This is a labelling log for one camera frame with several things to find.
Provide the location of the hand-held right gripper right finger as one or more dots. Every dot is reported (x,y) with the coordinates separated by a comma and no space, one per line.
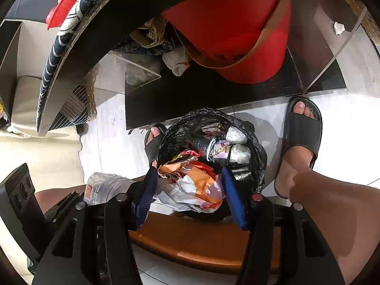
(234,199)

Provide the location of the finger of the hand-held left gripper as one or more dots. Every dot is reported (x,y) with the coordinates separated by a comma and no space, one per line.
(65,206)

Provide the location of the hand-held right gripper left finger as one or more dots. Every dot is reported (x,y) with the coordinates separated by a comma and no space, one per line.
(145,199)

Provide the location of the orange white snack bag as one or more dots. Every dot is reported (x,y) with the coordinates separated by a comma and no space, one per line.
(196,190)

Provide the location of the pink white snack wrapper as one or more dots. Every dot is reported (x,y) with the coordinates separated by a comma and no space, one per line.
(219,151)

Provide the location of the dark brown snack wrapper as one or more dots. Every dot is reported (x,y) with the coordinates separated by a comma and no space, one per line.
(213,128)

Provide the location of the black trash bag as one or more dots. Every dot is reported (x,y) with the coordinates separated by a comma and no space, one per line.
(190,130)

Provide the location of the black left slipper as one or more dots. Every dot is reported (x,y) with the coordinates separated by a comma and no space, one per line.
(154,150)

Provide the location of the black slipper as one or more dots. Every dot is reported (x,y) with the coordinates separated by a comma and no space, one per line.
(154,150)
(302,130)

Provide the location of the brown wooden stool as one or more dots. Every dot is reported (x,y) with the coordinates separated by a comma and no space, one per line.
(193,240)

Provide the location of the black right slipper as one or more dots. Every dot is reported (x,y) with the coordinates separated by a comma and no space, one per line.
(302,130)

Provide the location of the person's right leg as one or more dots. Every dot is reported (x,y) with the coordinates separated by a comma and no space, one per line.
(332,213)

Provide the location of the black coffee table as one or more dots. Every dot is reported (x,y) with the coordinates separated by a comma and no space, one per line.
(207,98)

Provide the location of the clear plastic container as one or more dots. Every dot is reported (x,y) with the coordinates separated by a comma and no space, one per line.
(139,71)

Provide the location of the white cloth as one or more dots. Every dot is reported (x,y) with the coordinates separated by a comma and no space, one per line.
(176,61)

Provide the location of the black side shelf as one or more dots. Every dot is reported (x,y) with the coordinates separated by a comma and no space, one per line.
(12,50)

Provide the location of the folded patterned cloth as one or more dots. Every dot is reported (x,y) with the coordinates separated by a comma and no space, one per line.
(148,38)

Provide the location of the blue white checkered tablecloth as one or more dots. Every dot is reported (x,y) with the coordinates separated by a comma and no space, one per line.
(68,29)

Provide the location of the red plastic bucket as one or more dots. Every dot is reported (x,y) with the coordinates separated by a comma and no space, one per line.
(231,23)

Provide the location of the red plastic basket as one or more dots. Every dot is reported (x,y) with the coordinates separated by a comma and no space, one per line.
(63,6)

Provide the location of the crumpled white tissue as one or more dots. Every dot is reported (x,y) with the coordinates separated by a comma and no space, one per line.
(338,28)

